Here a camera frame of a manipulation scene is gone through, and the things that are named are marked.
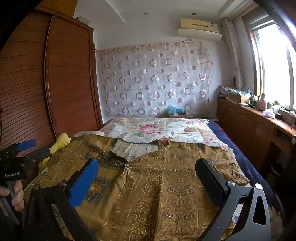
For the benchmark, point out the white box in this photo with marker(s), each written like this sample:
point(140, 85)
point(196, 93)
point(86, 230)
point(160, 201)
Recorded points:
point(82, 20)

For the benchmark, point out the floral window curtain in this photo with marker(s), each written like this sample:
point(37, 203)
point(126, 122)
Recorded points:
point(233, 58)

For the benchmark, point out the pile of folded cloth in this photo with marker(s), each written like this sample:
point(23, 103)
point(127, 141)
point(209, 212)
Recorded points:
point(224, 91)

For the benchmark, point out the wooden wardrobe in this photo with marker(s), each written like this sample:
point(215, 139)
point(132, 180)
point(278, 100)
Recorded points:
point(69, 81)

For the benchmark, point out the floral quilt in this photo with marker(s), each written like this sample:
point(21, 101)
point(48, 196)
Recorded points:
point(148, 129)

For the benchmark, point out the wall air conditioner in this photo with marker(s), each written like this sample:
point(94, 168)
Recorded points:
point(198, 29)

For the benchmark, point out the white cloth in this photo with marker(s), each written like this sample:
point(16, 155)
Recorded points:
point(269, 114)

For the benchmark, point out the yellow cloth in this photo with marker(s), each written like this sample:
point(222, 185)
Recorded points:
point(61, 141)

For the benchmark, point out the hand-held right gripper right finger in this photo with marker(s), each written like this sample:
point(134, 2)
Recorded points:
point(209, 183)

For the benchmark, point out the circle patterned sheer curtain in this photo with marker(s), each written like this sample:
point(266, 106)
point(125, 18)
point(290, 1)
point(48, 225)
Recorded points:
point(150, 81)

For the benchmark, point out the blue floral white blanket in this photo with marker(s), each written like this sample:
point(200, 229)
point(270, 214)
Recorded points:
point(236, 216)

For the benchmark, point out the box with blue bag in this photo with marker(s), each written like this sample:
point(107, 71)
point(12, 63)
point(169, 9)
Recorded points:
point(177, 111)

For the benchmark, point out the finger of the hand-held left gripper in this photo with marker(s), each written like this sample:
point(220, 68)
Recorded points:
point(26, 144)
point(39, 154)

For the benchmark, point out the cardboard box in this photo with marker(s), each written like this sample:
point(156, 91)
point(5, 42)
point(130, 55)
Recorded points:
point(238, 97)

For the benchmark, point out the green capped bottle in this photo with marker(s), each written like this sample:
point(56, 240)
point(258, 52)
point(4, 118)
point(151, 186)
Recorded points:
point(275, 106)

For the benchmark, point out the pink bottle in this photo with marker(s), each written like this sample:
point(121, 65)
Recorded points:
point(262, 103)

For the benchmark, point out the wooden cabinet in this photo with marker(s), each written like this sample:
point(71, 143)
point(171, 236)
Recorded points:
point(249, 129)

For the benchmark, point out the person's left hand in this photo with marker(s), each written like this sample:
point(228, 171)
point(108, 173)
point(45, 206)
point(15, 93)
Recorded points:
point(17, 195)

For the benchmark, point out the window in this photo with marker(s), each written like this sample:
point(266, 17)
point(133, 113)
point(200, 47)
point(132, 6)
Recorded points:
point(272, 64)

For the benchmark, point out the waste bin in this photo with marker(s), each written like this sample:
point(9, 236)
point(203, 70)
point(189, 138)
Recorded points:
point(276, 172)

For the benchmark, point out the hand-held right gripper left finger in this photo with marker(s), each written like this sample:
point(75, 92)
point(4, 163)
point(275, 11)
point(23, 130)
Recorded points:
point(85, 183)

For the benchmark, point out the navy blue blanket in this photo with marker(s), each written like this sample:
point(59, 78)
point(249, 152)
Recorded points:
point(231, 141)

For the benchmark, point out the gold patterned garment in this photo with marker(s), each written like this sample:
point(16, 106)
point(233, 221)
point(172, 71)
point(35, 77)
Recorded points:
point(161, 185)

